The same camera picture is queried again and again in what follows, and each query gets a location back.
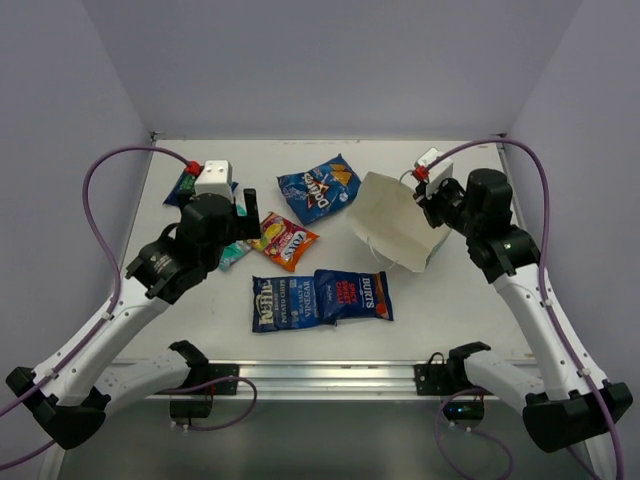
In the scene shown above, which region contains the green mint snack packet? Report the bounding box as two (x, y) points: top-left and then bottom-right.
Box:
(218, 204), (254, 273)

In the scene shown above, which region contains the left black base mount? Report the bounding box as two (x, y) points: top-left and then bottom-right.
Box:
(169, 340), (240, 425)

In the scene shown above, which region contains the aluminium mounting rail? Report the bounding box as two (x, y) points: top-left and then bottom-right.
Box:
(109, 358), (516, 401)

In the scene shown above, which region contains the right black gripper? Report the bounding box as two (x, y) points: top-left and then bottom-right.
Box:
(414, 175), (482, 239)

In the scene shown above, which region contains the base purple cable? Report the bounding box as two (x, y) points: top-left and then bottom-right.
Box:
(433, 387), (516, 480)
(172, 377), (259, 432)

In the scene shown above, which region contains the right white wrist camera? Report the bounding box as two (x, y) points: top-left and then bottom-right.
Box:
(411, 147), (454, 192)

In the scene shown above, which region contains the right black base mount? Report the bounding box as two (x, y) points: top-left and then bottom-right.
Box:
(413, 342), (491, 427)

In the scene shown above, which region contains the blue white snack packet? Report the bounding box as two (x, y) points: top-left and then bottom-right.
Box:
(252, 276), (321, 333)

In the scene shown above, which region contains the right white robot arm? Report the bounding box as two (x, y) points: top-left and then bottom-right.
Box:
(414, 168), (633, 453)

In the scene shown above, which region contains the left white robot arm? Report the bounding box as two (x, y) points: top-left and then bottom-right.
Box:
(6, 189), (261, 450)

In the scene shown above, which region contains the dark blue red snack packet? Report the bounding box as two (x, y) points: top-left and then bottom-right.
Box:
(313, 269), (394, 324)

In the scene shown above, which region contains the blue cookie snack packet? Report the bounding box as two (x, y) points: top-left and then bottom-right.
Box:
(277, 154), (361, 226)

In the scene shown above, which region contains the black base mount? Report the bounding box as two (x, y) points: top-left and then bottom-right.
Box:
(169, 340), (240, 425)
(413, 342), (491, 427)

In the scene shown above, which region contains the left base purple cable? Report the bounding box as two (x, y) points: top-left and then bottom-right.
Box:
(172, 377), (259, 432)

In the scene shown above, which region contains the orange snack packet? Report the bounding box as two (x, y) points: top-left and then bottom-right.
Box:
(248, 212), (319, 272)

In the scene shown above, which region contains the blue Burts crisps packet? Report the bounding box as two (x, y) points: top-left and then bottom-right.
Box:
(163, 168), (240, 207)

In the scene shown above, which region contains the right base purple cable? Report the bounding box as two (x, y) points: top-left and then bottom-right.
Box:
(433, 387), (516, 480)

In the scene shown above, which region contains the green printed paper bag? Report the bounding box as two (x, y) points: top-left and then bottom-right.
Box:
(347, 172), (450, 273)

